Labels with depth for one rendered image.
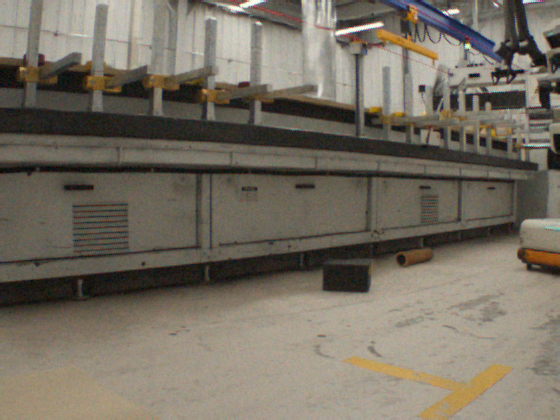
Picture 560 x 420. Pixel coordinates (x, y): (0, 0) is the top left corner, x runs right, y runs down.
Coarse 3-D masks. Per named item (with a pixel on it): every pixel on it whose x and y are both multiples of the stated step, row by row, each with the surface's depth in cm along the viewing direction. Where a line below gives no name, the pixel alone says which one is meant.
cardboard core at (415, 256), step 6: (402, 252) 295; (408, 252) 297; (414, 252) 300; (420, 252) 304; (426, 252) 308; (432, 252) 313; (396, 258) 297; (402, 258) 301; (408, 258) 293; (414, 258) 298; (420, 258) 303; (426, 258) 308; (402, 264) 296; (408, 264) 296
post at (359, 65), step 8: (360, 56) 276; (360, 64) 277; (360, 72) 277; (360, 80) 277; (360, 88) 277; (360, 96) 277; (360, 104) 277; (360, 112) 278; (360, 120) 278; (360, 128) 278; (360, 136) 278
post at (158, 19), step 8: (160, 0) 189; (160, 8) 189; (160, 16) 190; (160, 24) 190; (160, 32) 190; (160, 40) 191; (152, 48) 192; (160, 48) 191; (152, 56) 192; (160, 56) 191; (152, 64) 192; (160, 64) 192; (160, 72) 192; (152, 88) 191; (160, 88) 192; (152, 96) 191; (160, 96) 193; (152, 104) 191; (160, 104) 193
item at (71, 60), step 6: (72, 54) 138; (78, 54) 139; (60, 60) 144; (66, 60) 141; (72, 60) 138; (78, 60) 139; (48, 66) 152; (54, 66) 148; (60, 66) 144; (66, 66) 143; (72, 66) 143; (42, 72) 156; (48, 72) 152; (54, 72) 150; (60, 72) 150; (42, 78) 157; (48, 78) 158; (36, 84) 167
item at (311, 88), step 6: (312, 84) 208; (276, 90) 222; (282, 90) 220; (288, 90) 217; (294, 90) 215; (300, 90) 213; (306, 90) 210; (312, 90) 208; (318, 90) 209; (264, 96) 228; (270, 96) 225; (276, 96) 223; (282, 96) 222; (246, 102) 237
